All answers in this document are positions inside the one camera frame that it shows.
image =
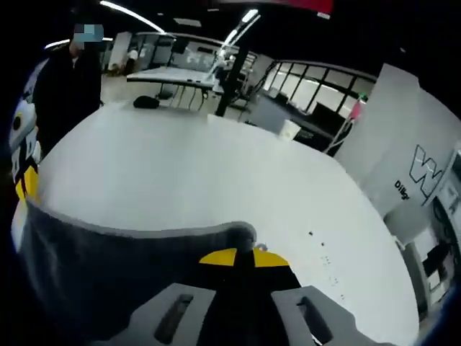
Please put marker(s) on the grey towel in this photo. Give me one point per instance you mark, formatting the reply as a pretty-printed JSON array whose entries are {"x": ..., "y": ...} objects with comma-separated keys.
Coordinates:
[{"x": 108, "y": 259}]

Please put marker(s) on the person's black clothed torso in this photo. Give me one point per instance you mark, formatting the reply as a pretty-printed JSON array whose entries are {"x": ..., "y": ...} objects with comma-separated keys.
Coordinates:
[{"x": 65, "y": 93}]

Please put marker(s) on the black pouch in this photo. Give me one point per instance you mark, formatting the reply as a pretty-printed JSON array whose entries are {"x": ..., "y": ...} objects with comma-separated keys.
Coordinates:
[{"x": 146, "y": 102}]

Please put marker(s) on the white work table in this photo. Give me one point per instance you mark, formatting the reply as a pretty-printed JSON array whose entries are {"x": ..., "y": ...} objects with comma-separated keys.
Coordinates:
[{"x": 169, "y": 76}]

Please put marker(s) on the ceiling light strip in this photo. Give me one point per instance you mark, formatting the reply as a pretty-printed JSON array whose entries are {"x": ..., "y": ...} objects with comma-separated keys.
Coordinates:
[
  {"x": 239, "y": 29},
  {"x": 133, "y": 16}
]

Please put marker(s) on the metal storage shelf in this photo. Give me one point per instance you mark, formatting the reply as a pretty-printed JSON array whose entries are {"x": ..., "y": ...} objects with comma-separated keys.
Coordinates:
[{"x": 446, "y": 223}]

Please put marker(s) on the white paper cup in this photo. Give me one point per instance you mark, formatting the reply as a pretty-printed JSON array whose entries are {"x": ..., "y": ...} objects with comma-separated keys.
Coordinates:
[{"x": 290, "y": 129}]

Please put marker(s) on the grey partition panel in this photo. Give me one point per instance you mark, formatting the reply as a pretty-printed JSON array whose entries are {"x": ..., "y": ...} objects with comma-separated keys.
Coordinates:
[{"x": 389, "y": 144}]

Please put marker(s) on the black monitor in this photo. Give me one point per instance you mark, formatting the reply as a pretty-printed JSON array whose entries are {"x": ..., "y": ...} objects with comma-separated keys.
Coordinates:
[{"x": 326, "y": 112}]

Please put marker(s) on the pink flag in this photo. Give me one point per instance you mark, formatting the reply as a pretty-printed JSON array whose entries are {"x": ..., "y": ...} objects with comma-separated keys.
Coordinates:
[{"x": 356, "y": 110}]

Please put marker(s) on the black pillar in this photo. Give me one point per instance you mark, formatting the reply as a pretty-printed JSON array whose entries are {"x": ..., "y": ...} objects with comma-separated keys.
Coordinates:
[{"x": 232, "y": 86}]

